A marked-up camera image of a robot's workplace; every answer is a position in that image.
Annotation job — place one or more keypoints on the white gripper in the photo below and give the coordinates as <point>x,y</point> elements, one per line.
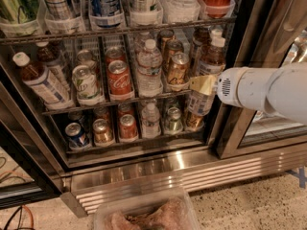
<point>228,86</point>

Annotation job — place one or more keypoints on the tea bottle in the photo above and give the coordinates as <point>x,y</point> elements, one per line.
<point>41,80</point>
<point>51,56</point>
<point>213,63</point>
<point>202,37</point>

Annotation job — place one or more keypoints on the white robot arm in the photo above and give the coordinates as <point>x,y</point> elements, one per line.
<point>276,91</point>

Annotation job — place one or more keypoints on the green can bottom shelf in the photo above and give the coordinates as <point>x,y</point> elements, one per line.
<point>173,123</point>

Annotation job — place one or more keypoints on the clear water bottle middle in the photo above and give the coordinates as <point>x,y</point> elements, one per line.
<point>149,70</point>

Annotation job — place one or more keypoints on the small water bottle bottom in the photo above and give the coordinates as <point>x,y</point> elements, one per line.
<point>150,117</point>

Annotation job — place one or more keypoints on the fridge sliding glass door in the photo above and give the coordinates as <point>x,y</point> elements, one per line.
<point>272,27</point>

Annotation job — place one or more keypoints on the red can bottom shelf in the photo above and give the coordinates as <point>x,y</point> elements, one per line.
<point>127,128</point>

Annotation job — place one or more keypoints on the copper can bottom shelf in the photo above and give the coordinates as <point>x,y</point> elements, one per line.
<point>103,134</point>

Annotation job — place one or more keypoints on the silver can rear middle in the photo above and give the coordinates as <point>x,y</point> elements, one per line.
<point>86,57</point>

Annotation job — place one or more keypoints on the blue can bottom shelf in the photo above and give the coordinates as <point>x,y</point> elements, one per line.
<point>77,138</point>

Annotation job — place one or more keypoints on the steel fridge base grille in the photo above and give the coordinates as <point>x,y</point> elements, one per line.
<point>193,170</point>

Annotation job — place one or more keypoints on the green bottle top left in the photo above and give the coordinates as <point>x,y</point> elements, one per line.
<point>18,11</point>

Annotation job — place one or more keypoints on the gold can middle front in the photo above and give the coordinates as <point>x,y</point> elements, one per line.
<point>177,75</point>

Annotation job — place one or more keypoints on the gold can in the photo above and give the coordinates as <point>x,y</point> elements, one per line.
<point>193,122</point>
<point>177,75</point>
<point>172,46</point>

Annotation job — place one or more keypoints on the gold can bottom right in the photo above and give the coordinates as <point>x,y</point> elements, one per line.
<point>193,122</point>

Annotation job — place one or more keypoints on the gold can middle rear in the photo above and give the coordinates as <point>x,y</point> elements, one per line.
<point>172,46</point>

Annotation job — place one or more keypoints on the red cola can front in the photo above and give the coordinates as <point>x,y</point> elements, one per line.
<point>119,81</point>

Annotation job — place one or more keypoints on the red cola can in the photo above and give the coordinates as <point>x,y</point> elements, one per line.
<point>114,53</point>
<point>119,81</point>

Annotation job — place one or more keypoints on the red cola can rear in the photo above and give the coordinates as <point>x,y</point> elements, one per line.
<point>114,53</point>

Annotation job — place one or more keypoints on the green white soda can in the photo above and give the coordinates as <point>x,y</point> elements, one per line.
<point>87,85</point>

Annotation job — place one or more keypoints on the blue white can top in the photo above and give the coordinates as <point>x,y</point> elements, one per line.
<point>106,13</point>

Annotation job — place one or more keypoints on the clear plastic food container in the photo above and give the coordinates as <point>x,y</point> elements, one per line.
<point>170,209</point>

